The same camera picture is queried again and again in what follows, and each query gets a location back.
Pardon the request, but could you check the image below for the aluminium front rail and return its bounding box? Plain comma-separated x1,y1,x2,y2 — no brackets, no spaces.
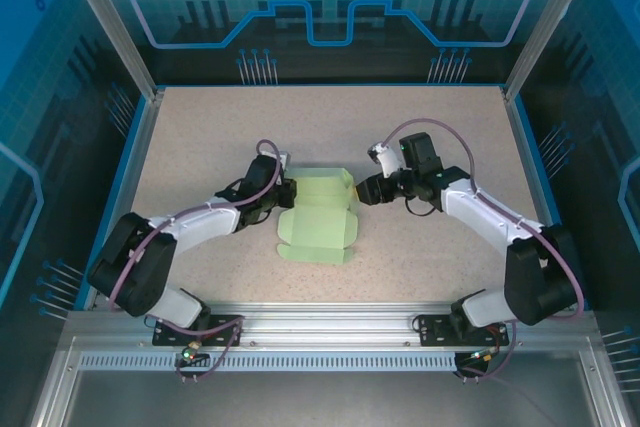
64,300,599,354

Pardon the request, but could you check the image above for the right base wire bundle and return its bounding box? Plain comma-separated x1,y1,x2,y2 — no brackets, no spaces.
452,321,517,384

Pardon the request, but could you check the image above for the right black mount plate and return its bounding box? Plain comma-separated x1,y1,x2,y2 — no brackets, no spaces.
414,314,517,348

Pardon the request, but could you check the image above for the left aluminium frame post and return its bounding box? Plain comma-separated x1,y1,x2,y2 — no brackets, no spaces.
53,0,167,102

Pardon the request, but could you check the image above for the aluminium frame post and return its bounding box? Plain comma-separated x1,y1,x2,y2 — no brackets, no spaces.
53,0,167,102
501,0,605,102

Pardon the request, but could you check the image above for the left base wire bundle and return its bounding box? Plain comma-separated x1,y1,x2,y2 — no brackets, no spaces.
144,315,247,384

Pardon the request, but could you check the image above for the black mount plate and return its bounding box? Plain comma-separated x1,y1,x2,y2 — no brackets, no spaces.
414,314,517,348
151,314,246,348

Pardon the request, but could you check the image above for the right aluminium frame post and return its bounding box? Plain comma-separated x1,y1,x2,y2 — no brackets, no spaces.
501,0,605,102

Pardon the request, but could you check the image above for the base wire bundle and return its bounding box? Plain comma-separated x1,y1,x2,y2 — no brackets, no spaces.
144,315,247,384
452,321,517,384

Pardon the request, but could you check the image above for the slotted grey cable duct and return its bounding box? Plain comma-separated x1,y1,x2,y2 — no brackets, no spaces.
78,352,459,372

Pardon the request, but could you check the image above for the aluminium lower frame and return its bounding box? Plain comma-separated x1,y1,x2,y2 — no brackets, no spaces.
27,334,631,427

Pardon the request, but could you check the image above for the light green paper box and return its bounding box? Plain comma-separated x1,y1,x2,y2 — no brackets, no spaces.
274,166,362,266

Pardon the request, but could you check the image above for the left black mount plate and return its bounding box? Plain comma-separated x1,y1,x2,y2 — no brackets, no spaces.
151,314,246,348

